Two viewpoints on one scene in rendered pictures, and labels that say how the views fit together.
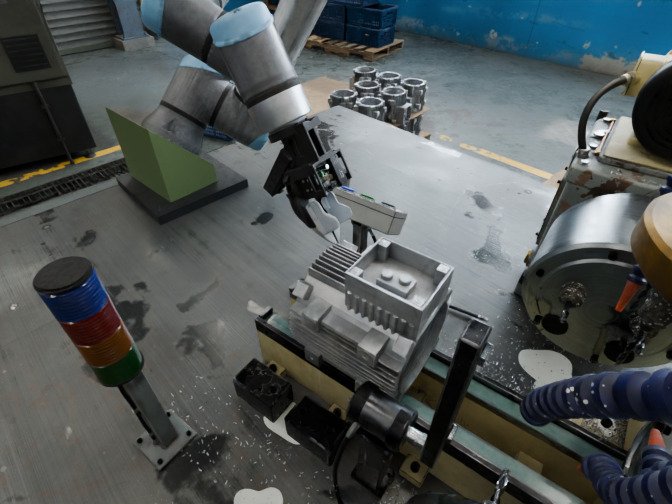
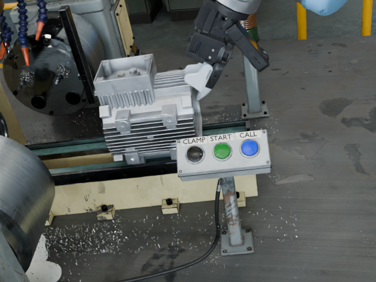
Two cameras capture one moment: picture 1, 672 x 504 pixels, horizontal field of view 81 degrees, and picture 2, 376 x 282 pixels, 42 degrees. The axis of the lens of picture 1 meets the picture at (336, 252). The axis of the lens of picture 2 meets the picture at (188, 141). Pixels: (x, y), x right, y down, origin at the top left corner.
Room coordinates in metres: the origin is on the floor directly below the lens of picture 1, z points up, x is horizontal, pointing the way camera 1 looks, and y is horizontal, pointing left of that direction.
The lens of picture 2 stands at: (1.31, -0.44, 1.60)
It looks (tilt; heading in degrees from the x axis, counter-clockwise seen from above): 35 degrees down; 153
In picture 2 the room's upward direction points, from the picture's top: 11 degrees counter-clockwise
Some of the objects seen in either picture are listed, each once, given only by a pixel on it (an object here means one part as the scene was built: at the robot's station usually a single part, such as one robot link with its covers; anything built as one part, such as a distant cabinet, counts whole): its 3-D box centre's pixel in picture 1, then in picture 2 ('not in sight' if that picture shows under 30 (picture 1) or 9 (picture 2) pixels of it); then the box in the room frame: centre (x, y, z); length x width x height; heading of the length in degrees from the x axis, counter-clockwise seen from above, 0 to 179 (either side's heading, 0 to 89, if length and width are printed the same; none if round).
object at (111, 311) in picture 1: (89, 315); not in sight; (0.32, 0.31, 1.14); 0.06 x 0.06 x 0.04
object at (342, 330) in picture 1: (370, 317); (154, 115); (0.43, -0.06, 1.01); 0.20 x 0.19 x 0.19; 54
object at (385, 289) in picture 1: (397, 287); (127, 81); (0.40, -0.09, 1.11); 0.12 x 0.11 x 0.07; 54
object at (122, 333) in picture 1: (102, 338); (245, 17); (0.32, 0.31, 1.10); 0.06 x 0.06 x 0.04
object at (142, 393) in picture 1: (125, 375); (248, 47); (0.32, 0.31, 1.01); 0.08 x 0.08 x 0.42; 54
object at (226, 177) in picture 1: (182, 182); not in sight; (1.19, 0.53, 0.81); 0.32 x 0.32 x 0.03; 44
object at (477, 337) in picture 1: (447, 405); (80, 57); (0.22, -0.12, 1.12); 0.04 x 0.03 x 0.26; 54
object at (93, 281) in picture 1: (73, 290); not in sight; (0.32, 0.31, 1.19); 0.06 x 0.06 x 0.04
